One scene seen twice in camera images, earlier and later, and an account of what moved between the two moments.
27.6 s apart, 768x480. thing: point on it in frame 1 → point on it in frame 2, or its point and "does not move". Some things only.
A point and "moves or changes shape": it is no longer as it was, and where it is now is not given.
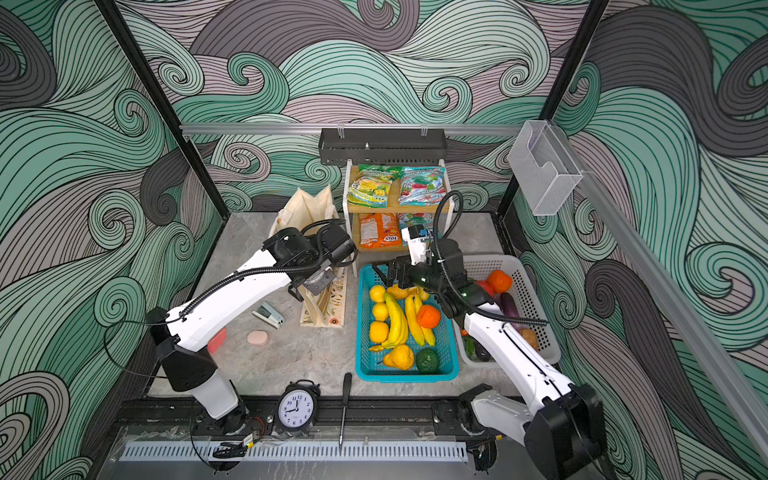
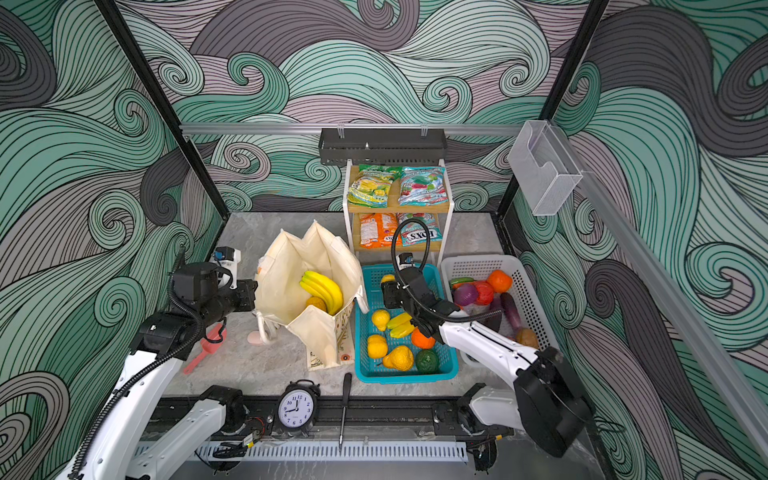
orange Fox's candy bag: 379,230 does not move
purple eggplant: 509,309 does not move
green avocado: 427,361 does not move
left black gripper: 329,276 → 245,289
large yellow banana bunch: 399,327 → 323,287
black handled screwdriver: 347,392 does not move
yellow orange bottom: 379,331 → 377,346
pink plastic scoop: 217,340 does not move
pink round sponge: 257,337 does not move
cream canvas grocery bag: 328,307 → 280,299
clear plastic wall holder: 542,166 does not move
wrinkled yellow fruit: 398,292 moves or changes shape
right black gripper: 397,266 → 390,291
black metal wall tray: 383,146 does not move
